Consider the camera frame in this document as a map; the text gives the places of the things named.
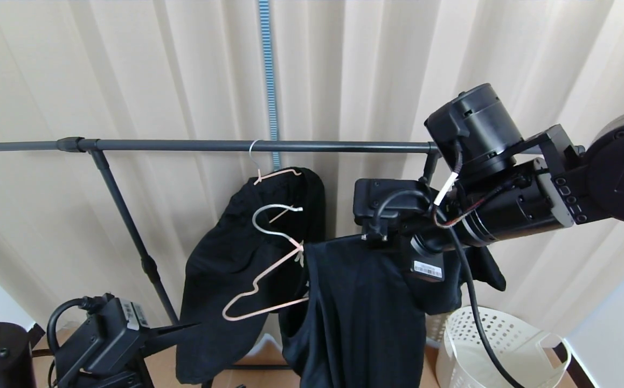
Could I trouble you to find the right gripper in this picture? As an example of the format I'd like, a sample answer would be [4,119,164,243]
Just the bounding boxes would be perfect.
[409,158,575,282]

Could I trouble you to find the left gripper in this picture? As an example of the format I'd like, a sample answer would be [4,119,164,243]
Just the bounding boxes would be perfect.
[56,353,156,388]

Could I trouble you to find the black shorts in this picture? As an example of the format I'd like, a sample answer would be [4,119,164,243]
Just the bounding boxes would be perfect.
[175,167,327,385]

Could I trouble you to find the pink clothes hanger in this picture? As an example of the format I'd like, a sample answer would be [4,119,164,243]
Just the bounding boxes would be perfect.
[248,139,304,225]
[222,203,313,322]

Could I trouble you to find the black garment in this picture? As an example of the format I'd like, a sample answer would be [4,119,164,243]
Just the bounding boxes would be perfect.
[279,233,507,388]

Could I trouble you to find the white laundry basket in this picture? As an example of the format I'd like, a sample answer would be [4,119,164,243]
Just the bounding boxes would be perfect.
[435,306,572,388]

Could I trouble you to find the black clothes rack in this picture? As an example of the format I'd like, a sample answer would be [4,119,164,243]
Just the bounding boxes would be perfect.
[0,136,586,388]

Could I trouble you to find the beige curtain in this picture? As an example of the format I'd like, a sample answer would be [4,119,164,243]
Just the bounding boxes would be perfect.
[0,0,624,345]

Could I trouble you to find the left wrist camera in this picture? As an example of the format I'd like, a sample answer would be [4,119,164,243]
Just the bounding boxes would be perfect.
[46,294,152,378]

